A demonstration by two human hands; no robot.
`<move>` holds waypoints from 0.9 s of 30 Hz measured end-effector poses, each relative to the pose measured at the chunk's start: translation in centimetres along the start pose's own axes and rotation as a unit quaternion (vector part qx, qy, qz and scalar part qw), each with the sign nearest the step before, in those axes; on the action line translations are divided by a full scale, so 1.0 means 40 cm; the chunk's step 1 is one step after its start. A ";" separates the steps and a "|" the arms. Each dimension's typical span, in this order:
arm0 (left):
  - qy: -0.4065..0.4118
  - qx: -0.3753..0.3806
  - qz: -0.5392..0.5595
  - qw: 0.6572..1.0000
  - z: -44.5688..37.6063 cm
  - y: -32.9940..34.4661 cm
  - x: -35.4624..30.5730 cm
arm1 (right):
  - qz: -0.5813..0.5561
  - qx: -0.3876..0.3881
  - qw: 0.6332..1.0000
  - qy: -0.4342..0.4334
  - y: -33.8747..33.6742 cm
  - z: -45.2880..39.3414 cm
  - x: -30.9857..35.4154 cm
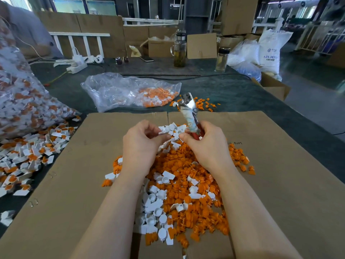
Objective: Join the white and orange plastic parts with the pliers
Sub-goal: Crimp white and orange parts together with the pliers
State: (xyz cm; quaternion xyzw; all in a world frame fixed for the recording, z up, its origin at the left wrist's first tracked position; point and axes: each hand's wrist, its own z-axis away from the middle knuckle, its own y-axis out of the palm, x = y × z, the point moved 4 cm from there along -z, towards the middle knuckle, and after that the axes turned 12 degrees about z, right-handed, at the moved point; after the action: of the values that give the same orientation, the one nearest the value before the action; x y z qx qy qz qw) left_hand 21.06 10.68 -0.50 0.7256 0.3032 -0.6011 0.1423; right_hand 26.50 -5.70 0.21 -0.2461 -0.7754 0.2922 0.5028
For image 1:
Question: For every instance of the glass tea jar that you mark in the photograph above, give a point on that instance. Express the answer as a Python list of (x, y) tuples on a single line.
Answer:
[(179, 52)]

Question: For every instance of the tall brown cardboard box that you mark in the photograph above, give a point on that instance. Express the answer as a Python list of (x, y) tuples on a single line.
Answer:
[(240, 14)]

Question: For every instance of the open brown cardboard box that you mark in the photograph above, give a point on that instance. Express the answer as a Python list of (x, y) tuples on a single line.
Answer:
[(273, 89)]

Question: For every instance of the flat brown cardboard panel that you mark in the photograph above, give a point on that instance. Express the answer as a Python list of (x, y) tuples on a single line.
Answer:
[(202, 45)]

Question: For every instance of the white woven sack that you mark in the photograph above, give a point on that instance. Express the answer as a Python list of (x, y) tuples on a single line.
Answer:
[(275, 48)]

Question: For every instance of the large clear bag of seals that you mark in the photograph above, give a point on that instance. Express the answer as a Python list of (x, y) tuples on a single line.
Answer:
[(24, 97)]

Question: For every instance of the row of upright cardboard sheets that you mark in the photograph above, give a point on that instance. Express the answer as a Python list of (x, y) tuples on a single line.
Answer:
[(114, 28)]

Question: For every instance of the person's right hand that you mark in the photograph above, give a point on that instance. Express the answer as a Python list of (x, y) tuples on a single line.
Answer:
[(210, 151)]

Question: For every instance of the person's left hand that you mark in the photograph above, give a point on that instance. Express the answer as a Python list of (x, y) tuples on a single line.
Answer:
[(141, 151)]

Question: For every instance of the pile of assembled white-orange parts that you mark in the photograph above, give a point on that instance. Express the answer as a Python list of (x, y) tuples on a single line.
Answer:
[(29, 153)]

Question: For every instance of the person's right forearm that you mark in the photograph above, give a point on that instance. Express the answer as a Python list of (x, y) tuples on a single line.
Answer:
[(256, 221)]

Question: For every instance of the pile of orange and white parts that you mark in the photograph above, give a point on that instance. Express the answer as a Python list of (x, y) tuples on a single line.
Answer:
[(183, 205)]

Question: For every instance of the black phone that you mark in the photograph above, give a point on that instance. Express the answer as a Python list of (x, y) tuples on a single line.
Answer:
[(146, 59)]

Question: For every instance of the white power strip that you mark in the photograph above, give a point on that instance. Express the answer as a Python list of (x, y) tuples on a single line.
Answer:
[(76, 66)]

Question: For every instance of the dark steel pillar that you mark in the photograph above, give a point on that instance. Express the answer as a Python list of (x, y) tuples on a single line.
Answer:
[(198, 14)]

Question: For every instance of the brown cardboard sheet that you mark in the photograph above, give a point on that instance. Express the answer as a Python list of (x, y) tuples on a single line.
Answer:
[(64, 180), (299, 172)]

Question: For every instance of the white railing frame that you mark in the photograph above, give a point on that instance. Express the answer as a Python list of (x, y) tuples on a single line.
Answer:
[(80, 35)]

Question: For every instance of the small clear plastic bag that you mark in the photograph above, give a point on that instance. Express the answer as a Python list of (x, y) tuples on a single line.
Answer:
[(110, 90)]

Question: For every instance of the person's left forearm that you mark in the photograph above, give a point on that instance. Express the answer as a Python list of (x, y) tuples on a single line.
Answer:
[(110, 221)]

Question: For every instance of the clear blue plastic bag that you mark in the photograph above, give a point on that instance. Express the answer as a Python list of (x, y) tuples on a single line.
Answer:
[(244, 61)]

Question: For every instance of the scatter of orange offcuts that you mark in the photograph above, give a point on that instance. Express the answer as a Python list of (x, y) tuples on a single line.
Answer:
[(207, 104)]

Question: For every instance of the white metal rack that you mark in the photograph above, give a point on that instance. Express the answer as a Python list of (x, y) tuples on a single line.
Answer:
[(319, 37)]

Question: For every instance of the open cardboard box with paper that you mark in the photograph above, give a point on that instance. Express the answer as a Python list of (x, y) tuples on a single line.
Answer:
[(160, 48)]

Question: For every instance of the glass bottle with black lid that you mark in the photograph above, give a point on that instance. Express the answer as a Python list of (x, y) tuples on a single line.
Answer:
[(222, 61)]

